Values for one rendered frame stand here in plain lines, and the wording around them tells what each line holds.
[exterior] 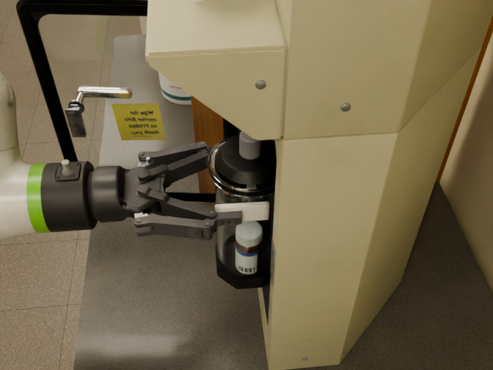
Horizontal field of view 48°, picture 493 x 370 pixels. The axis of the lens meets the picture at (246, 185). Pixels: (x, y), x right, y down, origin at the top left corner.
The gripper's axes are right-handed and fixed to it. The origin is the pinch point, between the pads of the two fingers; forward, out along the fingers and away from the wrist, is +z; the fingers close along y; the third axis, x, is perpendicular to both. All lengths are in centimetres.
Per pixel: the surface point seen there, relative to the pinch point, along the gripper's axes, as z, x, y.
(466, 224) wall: 45, 29, 14
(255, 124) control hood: -0.6, -22.2, -14.0
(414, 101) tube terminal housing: 14.4, -22.6, -12.5
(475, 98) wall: 45, 8, 26
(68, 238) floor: -62, 121, 94
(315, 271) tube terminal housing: 7.1, 1.5, -14.0
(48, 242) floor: -70, 121, 93
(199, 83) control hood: -5.5, -27.0, -14.0
